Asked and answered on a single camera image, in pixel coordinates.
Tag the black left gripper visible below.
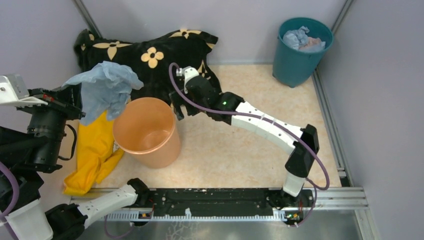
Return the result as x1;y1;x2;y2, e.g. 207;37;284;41
20;79;88;167

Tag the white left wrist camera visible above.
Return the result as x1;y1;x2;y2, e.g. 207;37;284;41
0;74;48;108

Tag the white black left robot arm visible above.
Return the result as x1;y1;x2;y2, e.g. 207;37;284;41
0;85;150;240

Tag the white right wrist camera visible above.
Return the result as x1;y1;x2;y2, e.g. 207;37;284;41
175;66;200;85

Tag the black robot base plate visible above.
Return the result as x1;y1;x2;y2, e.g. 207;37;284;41
132;188;314;217

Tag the orange plastic bin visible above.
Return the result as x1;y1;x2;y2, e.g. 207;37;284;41
112;97;182;169

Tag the aluminium frame rail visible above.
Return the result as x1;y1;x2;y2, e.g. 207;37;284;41
311;0;369;210

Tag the crumpled blue bag in bin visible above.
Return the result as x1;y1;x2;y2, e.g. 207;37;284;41
282;26;326;53

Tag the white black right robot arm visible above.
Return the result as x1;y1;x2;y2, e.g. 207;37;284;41
169;74;320;206

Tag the teal plastic bin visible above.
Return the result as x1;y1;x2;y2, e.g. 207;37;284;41
272;17;334;88

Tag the light blue trash bag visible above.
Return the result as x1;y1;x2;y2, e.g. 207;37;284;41
63;61;144;126

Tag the black floral pillow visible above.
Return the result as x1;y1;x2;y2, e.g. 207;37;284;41
73;29;221;105

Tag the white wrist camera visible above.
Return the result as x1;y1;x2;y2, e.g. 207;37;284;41
175;66;200;85
0;74;48;108

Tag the yellow cloth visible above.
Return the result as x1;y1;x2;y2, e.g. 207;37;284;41
63;111;124;196

